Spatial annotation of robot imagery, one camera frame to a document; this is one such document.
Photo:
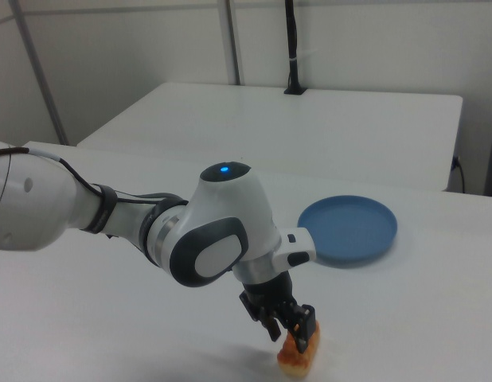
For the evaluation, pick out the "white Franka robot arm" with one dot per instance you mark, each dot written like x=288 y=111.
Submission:
x=230 y=223

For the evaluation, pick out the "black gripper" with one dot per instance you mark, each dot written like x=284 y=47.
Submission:
x=270 y=296

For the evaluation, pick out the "toasted bread piece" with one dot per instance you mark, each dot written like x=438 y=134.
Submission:
x=295 y=360

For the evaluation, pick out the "upright grey metal post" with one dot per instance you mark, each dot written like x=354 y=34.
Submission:
x=231 y=40

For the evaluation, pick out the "blue round plate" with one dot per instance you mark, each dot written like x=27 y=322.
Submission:
x=349 y=227

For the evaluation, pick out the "black clamped camera pole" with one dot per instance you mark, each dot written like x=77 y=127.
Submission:
x=292 y=47

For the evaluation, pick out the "slanted grey metal post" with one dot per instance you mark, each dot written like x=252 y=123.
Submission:
x=35 y=63

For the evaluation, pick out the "white side table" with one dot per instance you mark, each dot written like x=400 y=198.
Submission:
x=309 y=127

